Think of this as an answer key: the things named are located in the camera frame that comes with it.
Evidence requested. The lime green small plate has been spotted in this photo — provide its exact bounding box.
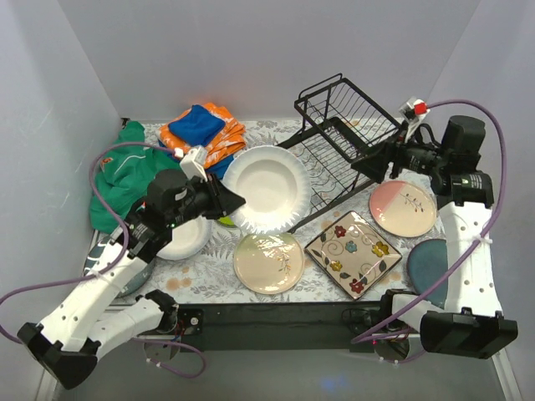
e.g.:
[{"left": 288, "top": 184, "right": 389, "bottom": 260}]
[{"left": 217, "top": 216, "right": 236, "bottom": 227}]

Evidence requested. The white scalloped plate front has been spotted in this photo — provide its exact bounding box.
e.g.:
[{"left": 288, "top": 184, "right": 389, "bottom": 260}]
[{"left": 222, "top": 145, "right": 312, "bottom": 234}]

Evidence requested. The white scalloped plate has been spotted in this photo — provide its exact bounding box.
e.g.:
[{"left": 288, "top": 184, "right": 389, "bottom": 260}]
[
  {"left": 157, "top": 216, "right": 212, "bottom": 261},
  {"left": 222, "top": 145, "right": 312, "bottom": 234}
]

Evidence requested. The cream and green round plate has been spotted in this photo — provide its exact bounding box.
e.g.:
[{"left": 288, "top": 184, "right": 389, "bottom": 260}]
[{"left": 233, "top": 233, "right": 304, "bottom": 295}]

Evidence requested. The square floral plate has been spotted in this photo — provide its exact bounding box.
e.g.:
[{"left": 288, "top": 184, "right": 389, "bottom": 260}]
[{"left": 305, "top": 211, "right": 402, "bottom": 301}]

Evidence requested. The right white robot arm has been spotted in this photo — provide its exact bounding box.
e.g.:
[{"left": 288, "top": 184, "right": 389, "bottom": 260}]
[{"left": 351, "top": 115, "right": 518, "bottom": 359}]

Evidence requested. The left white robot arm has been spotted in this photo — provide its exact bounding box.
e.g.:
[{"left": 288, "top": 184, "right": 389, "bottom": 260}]
[{"left": 17, "top": 170, "right": 246, "bottom": 389}]

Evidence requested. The white scalloped plate back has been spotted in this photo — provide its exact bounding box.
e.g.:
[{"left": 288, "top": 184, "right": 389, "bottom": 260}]
[{"left": 157, "top": 216, "right": 212, "bottom": 261}]

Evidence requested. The pink and cream round plate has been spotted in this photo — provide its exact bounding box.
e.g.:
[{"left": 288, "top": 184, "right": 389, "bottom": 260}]
[{"left": 369, "top": 180, "right": 437, "bottom": 238}]

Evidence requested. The blue cloth bottom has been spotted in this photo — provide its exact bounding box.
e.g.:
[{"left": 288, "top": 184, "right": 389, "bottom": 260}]
[{"left": 158, "top": 141, "right": 185, "bottom": 161}]

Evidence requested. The blue folded towel top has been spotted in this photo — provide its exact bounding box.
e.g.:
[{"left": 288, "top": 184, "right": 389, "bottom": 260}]
[{"left": 168, "top": 104, "right": 225, "bottom": 146}]

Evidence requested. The floral patterned table mat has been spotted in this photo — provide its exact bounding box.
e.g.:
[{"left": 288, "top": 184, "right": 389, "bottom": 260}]
[{"left": 113, "top": 119, "right": 445, "bottom": 305}]

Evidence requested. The green jacket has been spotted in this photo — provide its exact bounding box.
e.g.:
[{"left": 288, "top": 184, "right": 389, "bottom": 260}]
[{"left": 89, "top": 121, "right": 180, "bottom": 234}]

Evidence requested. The right blue glazed plate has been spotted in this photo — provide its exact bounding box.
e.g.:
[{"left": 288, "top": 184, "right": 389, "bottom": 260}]
[{"left": 406, "top": 239, "right": 448, "bottom": 294}]

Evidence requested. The blue glazed plate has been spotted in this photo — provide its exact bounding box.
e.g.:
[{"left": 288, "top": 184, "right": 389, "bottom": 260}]
[
  {"left": 406, "top": 239, "right": 448, "bottom": 294},
  {"left": 83, "top": 236, "right": 155, "bottom": 298}
]

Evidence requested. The left blue glazed plate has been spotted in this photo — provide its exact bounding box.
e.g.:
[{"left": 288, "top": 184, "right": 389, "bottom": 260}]
[{"left": 83, "top": 236, "right": 155, "bottom": 298}]

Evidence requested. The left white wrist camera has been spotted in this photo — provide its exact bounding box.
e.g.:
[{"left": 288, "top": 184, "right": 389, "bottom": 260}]
[{"left": 173, "top": 145, "right": 207, "bottom": 181}]

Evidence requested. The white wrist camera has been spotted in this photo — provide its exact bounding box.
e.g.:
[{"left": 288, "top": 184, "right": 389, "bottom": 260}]
[
  {"left": 173, "top": 145, "right": 207, "bottom": 181},
  {"left": 399, "top": 97, "right": 429, "bottom": 124}
]

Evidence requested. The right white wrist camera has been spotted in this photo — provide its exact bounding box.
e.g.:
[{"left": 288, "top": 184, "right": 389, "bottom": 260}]
[{"left": 399, "top": 97, "right": 429, "bottom": 124}]

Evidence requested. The black wire dish rack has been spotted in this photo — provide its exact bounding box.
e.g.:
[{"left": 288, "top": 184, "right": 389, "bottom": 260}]
[{"left": 279, "top": 73, "right": 401, "bottom": 233}]

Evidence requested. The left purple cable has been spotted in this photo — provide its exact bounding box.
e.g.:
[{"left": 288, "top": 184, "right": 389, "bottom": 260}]
[{"left": 0, "top": 141, "right": 206, "bottom": 380}]

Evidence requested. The purple cable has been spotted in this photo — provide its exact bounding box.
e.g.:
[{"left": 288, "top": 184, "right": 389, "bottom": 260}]
[
  {"left": 0, "top": 141, "right": 206, "bottom": 380},
  {"left": 350, "top": 99, "right": 507, "bottom": 367}
]

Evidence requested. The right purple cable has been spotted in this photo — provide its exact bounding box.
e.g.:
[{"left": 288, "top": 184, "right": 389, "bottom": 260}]
[{"left": 350, "top": 99, "right": 507, "bottom": 367}]

